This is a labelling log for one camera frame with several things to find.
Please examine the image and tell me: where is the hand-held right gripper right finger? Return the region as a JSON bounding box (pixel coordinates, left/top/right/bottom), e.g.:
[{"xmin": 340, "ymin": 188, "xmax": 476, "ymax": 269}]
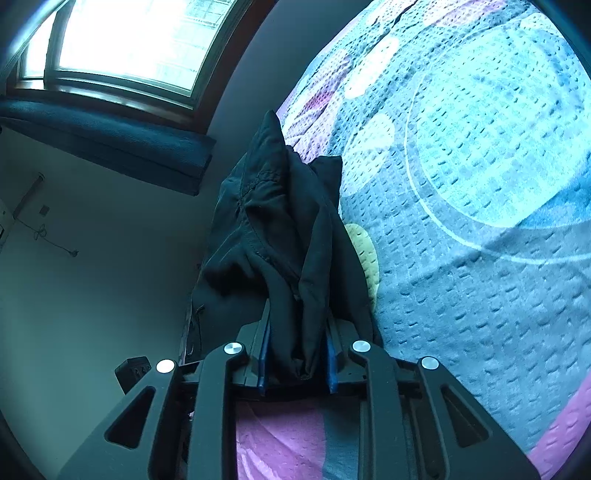
[{"xmin": 324, "ymin": 315, "xmax": 541, "ymax": 480}]

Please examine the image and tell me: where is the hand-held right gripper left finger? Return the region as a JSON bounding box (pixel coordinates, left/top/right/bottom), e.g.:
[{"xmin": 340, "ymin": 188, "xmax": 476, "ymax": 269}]
[{"xmin": 58, "ymin": 300, "xmax": 273, "ymax": 480}]

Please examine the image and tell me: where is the black zip jacket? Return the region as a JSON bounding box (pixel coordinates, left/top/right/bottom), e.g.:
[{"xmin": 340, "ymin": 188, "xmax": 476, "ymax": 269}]
[{"xmin": 191, "ymin": 110, "xmax": 382, "ymax": 381}]

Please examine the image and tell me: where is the floral bed blanket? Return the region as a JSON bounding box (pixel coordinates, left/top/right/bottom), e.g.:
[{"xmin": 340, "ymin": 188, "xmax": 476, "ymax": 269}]
[{"xmin": 235, "ymin": 0, "xmax": 591, "ymax": 480}]

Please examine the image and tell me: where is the blue curtain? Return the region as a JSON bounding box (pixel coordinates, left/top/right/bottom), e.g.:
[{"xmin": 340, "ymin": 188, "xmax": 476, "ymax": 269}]
[{"xmin": 0, "ymin": 99, "xmax": 217, "ymax": 197}]

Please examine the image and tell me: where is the thin wall cable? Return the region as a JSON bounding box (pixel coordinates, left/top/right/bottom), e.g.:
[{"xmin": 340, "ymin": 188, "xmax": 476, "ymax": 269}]
[{"xmin": 14, "ymin": 217, "xmax": 79, "ymax": 257}]

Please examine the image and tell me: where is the white wall pipe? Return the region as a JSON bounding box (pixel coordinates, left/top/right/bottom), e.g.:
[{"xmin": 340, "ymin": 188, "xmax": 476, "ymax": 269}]
[{"xmin": 13, "ymin": 172, "xmax": 45, "ymax": 219}]

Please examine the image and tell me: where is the wooden frame window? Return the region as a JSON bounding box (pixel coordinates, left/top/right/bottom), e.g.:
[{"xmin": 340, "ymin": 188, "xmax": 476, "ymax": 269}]
[{"xmin": 9, "ymin": 0, "xmax": 278, "ymax": 134}]

